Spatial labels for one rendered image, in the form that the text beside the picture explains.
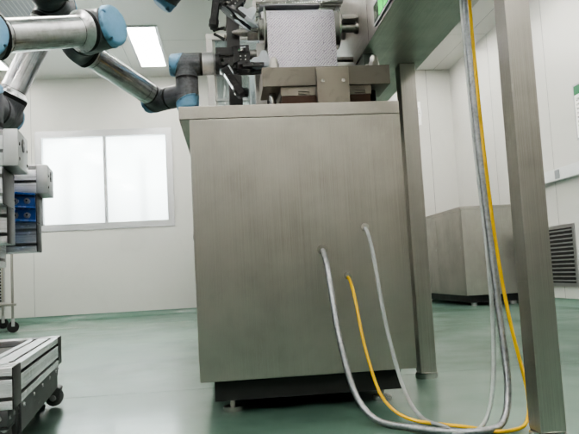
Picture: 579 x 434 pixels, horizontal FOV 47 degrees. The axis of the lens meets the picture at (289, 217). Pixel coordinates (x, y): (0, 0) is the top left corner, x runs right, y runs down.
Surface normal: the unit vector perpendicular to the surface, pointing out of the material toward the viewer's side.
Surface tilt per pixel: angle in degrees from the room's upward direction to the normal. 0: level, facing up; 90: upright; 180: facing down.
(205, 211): 90
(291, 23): 90
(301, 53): 90
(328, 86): 90
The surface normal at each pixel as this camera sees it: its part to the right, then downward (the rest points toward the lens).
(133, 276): 0.09, -0.09
